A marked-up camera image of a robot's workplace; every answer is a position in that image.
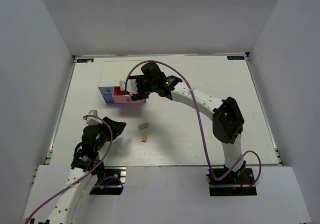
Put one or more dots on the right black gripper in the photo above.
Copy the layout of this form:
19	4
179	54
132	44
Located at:
140	95

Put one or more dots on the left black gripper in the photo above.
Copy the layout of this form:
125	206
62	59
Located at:
117	127

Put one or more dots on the pink drawer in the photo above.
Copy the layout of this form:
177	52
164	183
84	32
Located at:
120	98

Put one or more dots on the small blue drawer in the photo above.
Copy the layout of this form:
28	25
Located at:
106	90

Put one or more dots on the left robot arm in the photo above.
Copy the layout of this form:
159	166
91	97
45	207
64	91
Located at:
87	170

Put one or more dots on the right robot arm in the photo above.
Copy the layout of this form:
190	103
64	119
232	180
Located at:
225	114

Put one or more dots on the grey white eraser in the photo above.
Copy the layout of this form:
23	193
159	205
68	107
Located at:
143	126

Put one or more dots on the tan yellow eraser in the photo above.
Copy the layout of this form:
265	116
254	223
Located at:
144	138

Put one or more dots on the white drawer cabinet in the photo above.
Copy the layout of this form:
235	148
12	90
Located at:
115	71

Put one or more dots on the left corner label sticker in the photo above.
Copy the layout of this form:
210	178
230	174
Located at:
85	60

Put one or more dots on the corner label sticker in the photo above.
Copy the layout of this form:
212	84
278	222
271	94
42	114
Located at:
85	60
235	57

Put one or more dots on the right corner label sticker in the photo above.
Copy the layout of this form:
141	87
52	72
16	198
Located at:
235	57

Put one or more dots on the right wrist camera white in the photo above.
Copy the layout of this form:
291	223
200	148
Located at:
130	86

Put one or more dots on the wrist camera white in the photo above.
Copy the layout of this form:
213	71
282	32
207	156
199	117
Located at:
91	118
130	86

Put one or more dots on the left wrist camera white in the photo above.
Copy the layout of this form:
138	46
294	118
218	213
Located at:
91	118

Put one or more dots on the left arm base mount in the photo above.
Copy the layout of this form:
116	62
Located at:
111	183

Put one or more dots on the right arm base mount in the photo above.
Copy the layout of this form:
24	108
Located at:
229	186

